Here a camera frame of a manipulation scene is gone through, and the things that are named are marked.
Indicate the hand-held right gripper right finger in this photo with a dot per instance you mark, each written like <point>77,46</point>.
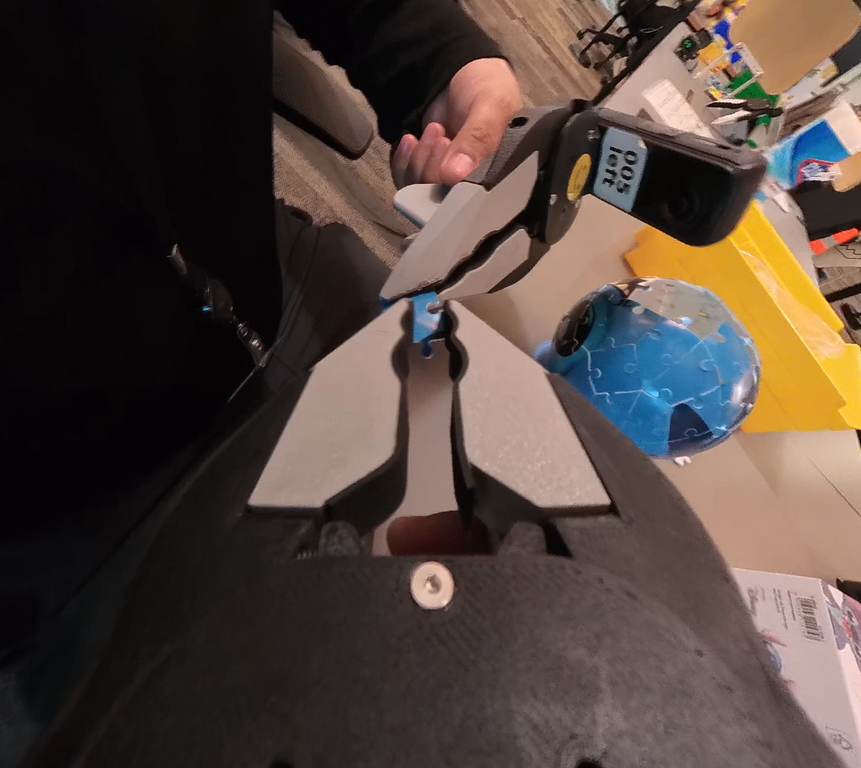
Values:
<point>518,438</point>

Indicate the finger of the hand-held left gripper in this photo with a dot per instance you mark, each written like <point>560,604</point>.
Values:
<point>501,263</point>
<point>457,223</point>

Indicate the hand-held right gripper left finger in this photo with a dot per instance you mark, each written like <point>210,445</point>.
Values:
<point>336,438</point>

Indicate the blue puzzle piece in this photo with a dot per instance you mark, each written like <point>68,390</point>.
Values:
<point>425,317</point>

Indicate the blue puzzle ball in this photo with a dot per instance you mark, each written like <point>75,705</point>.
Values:
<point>646,371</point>

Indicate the cartoon printed puzzle box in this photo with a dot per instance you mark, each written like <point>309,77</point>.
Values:
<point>807,640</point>

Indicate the person's left hand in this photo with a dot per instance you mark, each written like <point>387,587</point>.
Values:
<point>471,115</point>

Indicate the person's right hand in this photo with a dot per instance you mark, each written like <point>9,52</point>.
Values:
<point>437,536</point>

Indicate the blue white wipes container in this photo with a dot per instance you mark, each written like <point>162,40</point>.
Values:
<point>807,153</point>

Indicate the orange traffic cone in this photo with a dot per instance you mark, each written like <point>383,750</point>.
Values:
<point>834,241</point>

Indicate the dark metal clip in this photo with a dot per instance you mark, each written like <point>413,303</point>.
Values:
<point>215,304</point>

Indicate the yellow plastic bin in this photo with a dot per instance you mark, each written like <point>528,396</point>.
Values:
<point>794,337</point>

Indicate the grey office chair seat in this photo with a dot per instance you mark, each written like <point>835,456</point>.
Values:
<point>316,89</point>

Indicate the large cardboard panel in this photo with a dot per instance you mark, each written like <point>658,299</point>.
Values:
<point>787,21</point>

